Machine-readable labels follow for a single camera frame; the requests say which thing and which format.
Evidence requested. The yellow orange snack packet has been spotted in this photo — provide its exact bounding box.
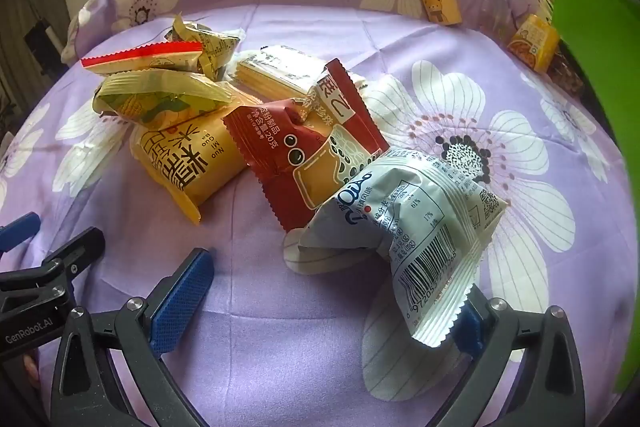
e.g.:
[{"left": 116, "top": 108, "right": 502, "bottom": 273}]
[{"left": 131, "top": 92, "right": 261, "bottom": 225}]

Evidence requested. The clear cracker packet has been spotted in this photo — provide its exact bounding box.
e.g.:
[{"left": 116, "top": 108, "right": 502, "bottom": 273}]
[{"left": 232, "top": 45, "right": 368, "bottom": 102}]

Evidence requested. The clear plastic bottle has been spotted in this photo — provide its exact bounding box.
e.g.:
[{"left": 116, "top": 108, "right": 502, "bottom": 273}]
[{"left": 477, "top": 0, "right": 521, "bottom": 42}]

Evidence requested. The brown nut packet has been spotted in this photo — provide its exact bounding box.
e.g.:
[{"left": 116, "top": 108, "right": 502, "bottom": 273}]
[{"left": 547, "top": 52, "right": 586, "bottom": 95}]

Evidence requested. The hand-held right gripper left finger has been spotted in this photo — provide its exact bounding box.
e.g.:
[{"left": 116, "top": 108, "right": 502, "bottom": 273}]
[{"left": 50, "top": 248, "right": 216, "bottom": 427}]

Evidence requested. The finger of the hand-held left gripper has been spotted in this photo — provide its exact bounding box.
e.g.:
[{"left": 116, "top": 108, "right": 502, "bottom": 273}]
[
  {"left": 0, "top": 213, "right": 42, "bottom": 253},
  {"left": 42, "top": 227, "right": 106, "bottom": 289}
]

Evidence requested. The yellow carton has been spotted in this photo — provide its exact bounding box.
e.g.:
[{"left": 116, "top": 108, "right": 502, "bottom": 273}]
[{"left": 507, "top": 14, "right": 561, "bottom": 72}]

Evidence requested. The green paper box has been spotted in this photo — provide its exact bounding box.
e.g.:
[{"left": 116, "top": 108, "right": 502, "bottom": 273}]
[{"left": 550, "top": 0, "right": 640, "bottom": 395}]

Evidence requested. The dark red snack packet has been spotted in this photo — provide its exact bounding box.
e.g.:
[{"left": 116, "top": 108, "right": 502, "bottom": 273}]
[{"left": 222, "top": 59, "right": 386, "bottom": 233}]

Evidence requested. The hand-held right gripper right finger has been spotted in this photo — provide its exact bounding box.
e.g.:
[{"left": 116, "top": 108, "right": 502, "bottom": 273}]
[{"left": 445, "top": 284, "right": 586, "bottom": 427}]

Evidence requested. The purple floral bedsheet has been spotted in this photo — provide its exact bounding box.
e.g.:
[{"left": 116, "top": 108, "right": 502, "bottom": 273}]
[{"left": 0, "top": 0, "right": 631, "bottom": 427}]

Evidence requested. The green yellow corn snack packet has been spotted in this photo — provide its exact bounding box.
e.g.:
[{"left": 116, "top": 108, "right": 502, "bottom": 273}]
[{"left": 94, "top": 69, "right": 233, "bottom": 130}]

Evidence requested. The white blue snack packet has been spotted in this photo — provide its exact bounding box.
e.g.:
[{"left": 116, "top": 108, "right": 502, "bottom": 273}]
[
  {"left": 284, "top": 147, "right": 508, "bottom": 349},
  {"left": 81, "top": 42, "right": 203, "bottom": 75}
]

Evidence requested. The gold foil snack packet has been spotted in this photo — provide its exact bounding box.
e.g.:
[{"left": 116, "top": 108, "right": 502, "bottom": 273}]
[{"left": 165, "top": 17, "right": 241, "bottom": 80}]

